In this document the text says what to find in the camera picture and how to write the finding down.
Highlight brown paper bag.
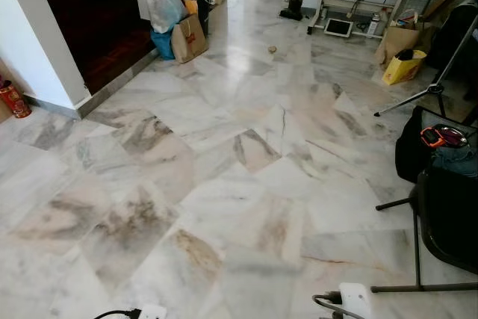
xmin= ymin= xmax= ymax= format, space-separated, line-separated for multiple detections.
xmin=171 ymin=13 xmax=210 ymax=64
xmin=375 ymin=19 xmax=430 ymax=66

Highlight black metal chair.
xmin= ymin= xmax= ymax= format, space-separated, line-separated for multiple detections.
xmin=371 ymin=106 xmax=478 ymax=294

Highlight white plastic bag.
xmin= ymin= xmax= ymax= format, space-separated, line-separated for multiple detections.
xmin=146 ymin=0 xmax=187 ymax=34

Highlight yellow shopping bag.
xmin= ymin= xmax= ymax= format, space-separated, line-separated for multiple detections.
xmin=382 ymin=49 xmax=429 ymax=86

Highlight black tripod stand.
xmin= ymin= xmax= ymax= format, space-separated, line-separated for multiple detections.
xmin=373 ymin=13 xmax=478 ymax=118

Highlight white bottle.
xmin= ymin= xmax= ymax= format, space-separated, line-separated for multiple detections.
xmin=366 ymin=11 xmax=382 ymax=37

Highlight dark red carpeted staircase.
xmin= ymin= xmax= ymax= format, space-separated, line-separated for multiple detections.
xmin=30 ymin=0 xmax=159 ymax=96

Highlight black shopping bag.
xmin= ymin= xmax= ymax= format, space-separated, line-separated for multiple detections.
xmin=181 ymin=0 xmax=216 ymax=36

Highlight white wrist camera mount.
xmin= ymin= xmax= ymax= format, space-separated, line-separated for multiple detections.
xmin=137 ymin=304 xmax=167 ymax=319
xmin=338 ymin=282 xmax=373 ymax=319

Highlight blue jeans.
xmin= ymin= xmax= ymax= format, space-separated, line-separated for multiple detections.
xmin=431 ymin=145 xmax=478 ymax=179

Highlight blue plastic bag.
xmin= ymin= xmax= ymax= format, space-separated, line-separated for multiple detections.
xmin=151 ymin=29 xmax=177 ymax=61

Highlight black jacket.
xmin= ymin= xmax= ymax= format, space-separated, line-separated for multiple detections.
xmin=394 ymin=108 xmax=435 ymax=184

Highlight white framed tablet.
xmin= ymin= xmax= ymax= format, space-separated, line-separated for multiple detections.
xmin=323 ymin=18 xmax=354 ymax=38

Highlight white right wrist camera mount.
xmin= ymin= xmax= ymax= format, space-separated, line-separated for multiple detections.
xmin=338 ymin=282 xmax=373 ymax=319

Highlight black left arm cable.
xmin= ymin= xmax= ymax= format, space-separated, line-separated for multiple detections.
xmin=93 ymin=308 xmax=143 ymax=319

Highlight red tin can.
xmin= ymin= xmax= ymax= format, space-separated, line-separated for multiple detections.
xmin=0 ymin=78 xmax=33 ymax=120

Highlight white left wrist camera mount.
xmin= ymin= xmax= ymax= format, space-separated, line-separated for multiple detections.
xmin=137 ymin=304 xmax=167 ymax=319

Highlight orange purple goggles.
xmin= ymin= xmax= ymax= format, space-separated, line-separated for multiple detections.
xmin=420 ymin=124 xmax=470 ymax=149

